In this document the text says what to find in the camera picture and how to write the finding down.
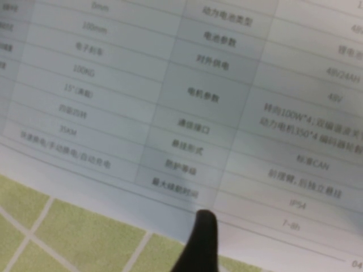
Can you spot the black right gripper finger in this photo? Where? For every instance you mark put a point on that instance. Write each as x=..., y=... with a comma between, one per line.
x=202, y=243

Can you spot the white manual book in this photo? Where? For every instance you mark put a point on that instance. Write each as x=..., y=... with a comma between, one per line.
x=198, y=85

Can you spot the green checked tablecloth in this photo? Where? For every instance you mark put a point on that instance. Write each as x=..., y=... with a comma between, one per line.
x=85, y=232

